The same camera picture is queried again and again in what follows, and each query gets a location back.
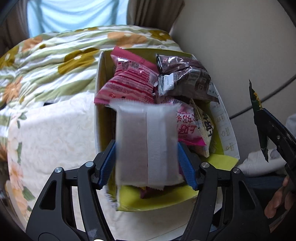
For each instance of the floral green striped quilt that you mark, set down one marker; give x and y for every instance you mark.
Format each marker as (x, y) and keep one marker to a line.
(53, 67)

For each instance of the green yellow cardboard box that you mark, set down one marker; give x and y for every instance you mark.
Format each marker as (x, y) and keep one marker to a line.
(127, 198)

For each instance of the pink strawberry rice snack bag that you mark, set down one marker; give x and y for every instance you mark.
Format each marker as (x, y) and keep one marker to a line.
(187, 126)

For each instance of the beige curtain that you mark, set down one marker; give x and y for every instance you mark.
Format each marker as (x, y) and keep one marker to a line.
(15, 28)
(158, 14)

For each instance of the white translucent snack pack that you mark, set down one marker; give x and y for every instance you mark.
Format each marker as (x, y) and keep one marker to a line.
(146, 144)

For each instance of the white floral tablecloth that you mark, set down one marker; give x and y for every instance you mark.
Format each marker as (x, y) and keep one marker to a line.
(62, 135)

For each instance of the person's right hand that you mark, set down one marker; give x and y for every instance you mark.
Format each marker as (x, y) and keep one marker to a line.
(278, 199)

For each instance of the beige left curtain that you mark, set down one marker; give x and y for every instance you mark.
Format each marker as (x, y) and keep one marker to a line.
(15, 28)

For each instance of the beige right curtain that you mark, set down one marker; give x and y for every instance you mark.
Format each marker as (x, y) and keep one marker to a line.
(158, 14)

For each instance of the brown snack bag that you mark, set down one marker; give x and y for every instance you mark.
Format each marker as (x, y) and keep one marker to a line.
(184, 76)

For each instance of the white yellow Oishi snack bag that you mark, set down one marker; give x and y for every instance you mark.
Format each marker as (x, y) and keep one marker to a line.
(205, 126)

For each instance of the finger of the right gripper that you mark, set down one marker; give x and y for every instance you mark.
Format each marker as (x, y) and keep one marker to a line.
(283, 139)

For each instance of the red pink snack bag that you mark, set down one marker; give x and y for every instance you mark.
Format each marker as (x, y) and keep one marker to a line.
(134, 79)

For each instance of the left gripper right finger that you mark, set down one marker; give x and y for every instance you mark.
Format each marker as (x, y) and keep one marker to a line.
(226, 209)

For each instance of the dark green snack bag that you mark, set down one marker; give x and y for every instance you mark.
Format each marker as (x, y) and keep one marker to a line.
(258, 111)

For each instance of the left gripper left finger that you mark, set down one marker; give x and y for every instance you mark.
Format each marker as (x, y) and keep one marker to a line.
(68, 206)

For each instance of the light blue window cloth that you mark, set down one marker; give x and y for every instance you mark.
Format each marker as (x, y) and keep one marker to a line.
(60, 16)

